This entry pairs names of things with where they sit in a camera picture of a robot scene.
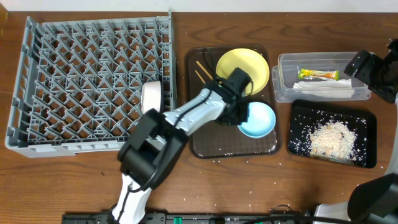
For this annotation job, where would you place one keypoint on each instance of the grey plastic dish rack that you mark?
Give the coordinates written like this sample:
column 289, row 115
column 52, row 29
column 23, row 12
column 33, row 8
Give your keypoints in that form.
column 79, row 83

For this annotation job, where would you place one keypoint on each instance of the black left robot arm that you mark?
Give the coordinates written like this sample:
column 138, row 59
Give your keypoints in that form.
column 152, row 150

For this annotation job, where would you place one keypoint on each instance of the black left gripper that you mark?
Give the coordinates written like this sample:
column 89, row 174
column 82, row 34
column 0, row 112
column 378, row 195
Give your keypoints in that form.
column 236, row 113

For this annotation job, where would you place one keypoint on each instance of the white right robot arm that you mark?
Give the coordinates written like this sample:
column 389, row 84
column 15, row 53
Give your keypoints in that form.
column 374, row 201

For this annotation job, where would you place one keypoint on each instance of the white crumpled napkin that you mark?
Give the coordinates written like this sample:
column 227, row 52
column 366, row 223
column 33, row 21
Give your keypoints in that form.
column 326, row 89

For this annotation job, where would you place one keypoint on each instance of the white round bowl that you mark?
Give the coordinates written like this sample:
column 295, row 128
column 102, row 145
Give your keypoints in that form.
column 151, row 96

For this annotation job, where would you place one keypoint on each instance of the black waste tray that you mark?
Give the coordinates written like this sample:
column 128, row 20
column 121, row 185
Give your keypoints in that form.
column 306, row 116

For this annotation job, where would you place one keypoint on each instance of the yellow orange snack wrapper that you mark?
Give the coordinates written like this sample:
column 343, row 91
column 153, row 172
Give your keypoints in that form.
column 306, row 74

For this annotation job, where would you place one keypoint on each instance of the pile of rice waste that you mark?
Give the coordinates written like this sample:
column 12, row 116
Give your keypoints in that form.
column 332, row 141

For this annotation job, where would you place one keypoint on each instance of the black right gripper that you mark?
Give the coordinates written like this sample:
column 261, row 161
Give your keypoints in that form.
column 364, row 73

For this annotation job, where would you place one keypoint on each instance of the clear plastic waste bin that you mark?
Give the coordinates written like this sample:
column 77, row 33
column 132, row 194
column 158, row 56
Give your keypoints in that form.
column 285, row 74

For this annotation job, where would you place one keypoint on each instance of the brown serving tray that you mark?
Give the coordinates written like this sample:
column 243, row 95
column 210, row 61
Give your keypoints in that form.
column 214, row 141

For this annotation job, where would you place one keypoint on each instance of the yellow round plate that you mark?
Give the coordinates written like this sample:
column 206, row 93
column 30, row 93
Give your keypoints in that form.
column 251, row 62

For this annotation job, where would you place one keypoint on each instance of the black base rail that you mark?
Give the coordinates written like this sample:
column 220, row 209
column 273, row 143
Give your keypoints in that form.
column 161, row 218

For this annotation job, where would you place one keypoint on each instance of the light blue bowl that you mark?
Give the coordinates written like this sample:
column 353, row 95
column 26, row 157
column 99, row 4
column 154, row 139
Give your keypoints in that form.
column 261, row 120

